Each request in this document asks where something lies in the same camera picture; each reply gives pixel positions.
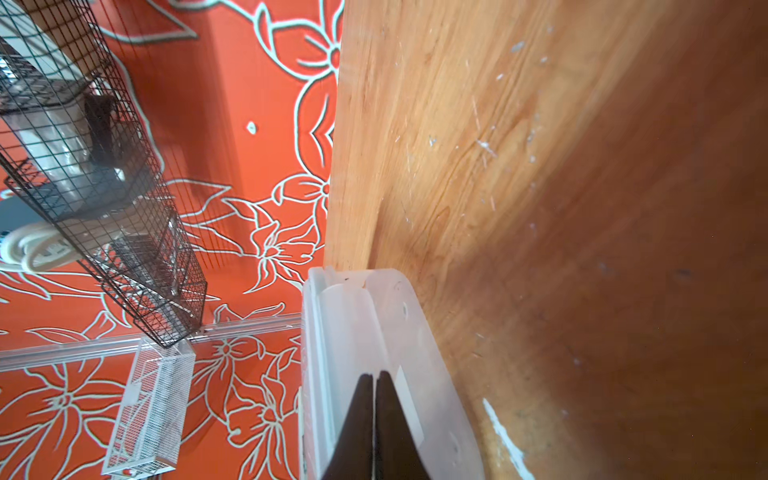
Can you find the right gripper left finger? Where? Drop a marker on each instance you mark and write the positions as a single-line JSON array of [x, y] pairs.
[[353, 455]]

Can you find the clear lunch box lid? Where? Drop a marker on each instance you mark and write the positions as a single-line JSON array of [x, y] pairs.
[[365, 322]]

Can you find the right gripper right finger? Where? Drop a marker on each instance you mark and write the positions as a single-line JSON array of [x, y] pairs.
[[395, 453]]

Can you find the white power adapter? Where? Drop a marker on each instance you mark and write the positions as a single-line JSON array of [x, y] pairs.
[[44, 105]]

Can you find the black wire basket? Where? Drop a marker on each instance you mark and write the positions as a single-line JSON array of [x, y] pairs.
[[129, 237]]

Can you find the clear acrylic box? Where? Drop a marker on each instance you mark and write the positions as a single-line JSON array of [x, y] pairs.
[[147, 433]]

